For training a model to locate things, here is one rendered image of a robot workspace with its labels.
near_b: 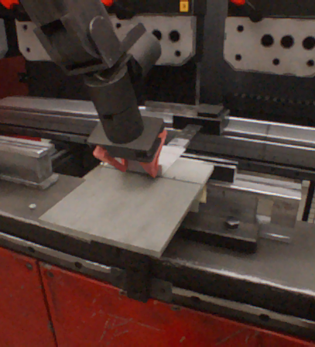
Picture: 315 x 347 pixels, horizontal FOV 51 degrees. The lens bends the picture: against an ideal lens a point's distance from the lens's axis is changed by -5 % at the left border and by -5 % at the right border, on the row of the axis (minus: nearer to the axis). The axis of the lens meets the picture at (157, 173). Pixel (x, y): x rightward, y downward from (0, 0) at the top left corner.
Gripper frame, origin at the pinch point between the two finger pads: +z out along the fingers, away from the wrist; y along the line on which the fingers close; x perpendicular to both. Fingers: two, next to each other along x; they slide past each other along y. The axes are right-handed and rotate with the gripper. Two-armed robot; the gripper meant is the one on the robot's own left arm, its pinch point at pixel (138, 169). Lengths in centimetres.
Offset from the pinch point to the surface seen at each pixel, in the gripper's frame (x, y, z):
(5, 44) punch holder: -15.5, 33.4, -13.7
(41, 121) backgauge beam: -27, 50, 21
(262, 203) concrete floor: -110, -10, 171
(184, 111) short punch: -12.8, -4.1, -1.6
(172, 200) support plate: 5.4, -7.8, -1.3
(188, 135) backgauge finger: -18.0, -1.8, 10.2
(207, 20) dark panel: -65, 6, 8
